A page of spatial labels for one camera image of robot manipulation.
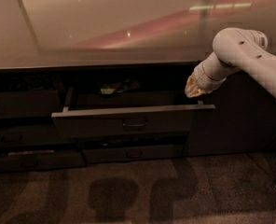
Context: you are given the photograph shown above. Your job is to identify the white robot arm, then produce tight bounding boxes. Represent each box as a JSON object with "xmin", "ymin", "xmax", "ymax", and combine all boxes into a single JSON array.
[{"xmin": 185, "ymin": 28, "xmax": 276, "ymax": 155}]

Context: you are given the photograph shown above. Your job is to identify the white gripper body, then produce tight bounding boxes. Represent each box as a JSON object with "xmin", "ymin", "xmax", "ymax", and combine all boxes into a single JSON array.
[{"xmin": 190, "ymin": 61, "xmax": 226, "ymax": 94}]

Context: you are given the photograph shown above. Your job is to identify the green items in drawer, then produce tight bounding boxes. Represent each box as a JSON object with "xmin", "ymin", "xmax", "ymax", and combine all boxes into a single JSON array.
[{"xmin": 99, "ymin": 79, "xmax": 142, "ymax": 95}]

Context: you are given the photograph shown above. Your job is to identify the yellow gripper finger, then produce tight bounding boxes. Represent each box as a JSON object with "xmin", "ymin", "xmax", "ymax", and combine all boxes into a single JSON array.
[{"xmin": 185, "ymin": 76, "xmax": 206, "ymax": 98}]

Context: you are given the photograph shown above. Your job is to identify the dark cabinet door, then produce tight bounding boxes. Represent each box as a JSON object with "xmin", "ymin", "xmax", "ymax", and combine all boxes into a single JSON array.
[{"xmin": 184, "ymin": 72, "xmax": 276, "ymax": 156}]

